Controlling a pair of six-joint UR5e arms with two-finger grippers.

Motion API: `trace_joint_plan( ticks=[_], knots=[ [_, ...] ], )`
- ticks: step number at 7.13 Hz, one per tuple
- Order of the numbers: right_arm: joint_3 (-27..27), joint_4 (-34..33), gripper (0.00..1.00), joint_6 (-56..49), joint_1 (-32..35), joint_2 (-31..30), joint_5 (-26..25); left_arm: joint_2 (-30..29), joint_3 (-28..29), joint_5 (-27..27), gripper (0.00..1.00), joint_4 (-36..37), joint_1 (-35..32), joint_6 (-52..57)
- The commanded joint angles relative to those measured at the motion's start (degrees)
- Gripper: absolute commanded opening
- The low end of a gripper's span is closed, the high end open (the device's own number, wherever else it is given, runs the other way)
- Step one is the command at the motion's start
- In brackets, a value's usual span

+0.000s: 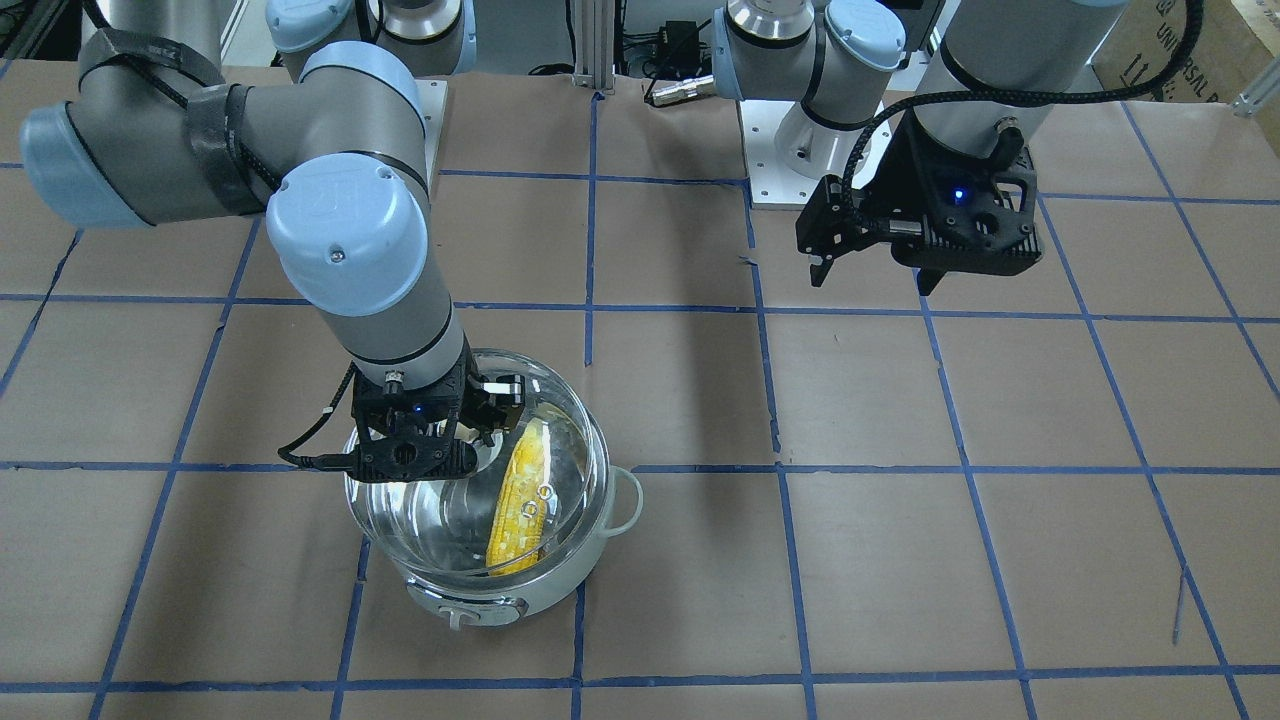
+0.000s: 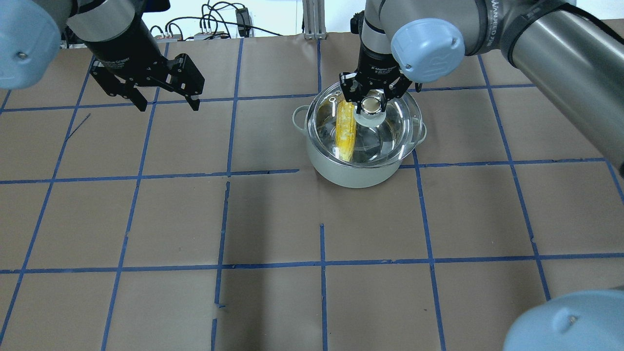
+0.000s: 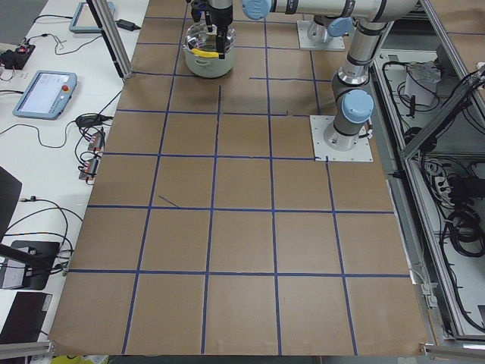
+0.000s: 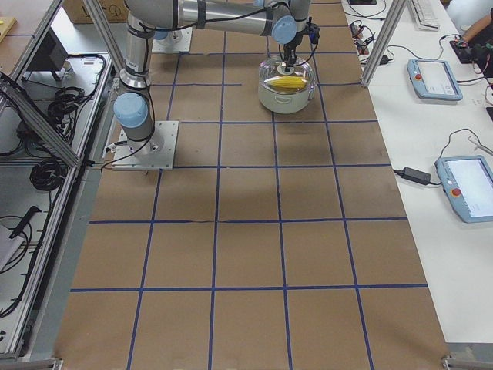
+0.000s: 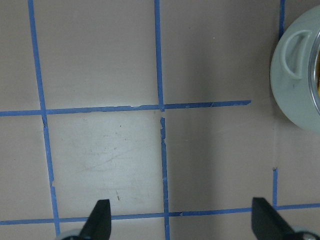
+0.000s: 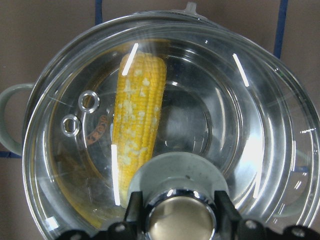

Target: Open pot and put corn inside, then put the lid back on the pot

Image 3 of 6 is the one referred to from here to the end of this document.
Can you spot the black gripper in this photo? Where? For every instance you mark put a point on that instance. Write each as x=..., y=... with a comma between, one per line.
x=220, y=16

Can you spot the yellow corn cob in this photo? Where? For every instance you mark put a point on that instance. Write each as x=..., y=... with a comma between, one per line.
x=205, y=54

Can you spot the cream cooking pot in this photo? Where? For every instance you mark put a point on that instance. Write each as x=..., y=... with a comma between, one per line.
x=213, y=67

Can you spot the black power adapter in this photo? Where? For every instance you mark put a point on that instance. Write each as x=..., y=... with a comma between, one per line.
x=127, y=25

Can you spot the far teach pendant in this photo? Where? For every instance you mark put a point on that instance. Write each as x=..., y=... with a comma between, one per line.
x=83, y=21

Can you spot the teach pendant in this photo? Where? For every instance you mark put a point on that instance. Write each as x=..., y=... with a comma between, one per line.
x=83, y=21
x=46, y=96

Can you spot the small circuit board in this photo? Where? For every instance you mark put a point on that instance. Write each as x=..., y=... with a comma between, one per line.
x=88, y=169
x=97, y=141

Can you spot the near teach pendant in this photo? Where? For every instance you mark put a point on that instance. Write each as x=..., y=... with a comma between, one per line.
x=46, y=96

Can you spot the brown cardboard mat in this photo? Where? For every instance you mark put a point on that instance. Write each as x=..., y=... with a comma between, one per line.
x=212, y=230

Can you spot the black monitor stand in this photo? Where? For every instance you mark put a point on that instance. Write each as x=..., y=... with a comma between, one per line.
x=28, y=264

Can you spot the aluminium frame post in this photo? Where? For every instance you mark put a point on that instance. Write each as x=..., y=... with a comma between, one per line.
x=105, y=21

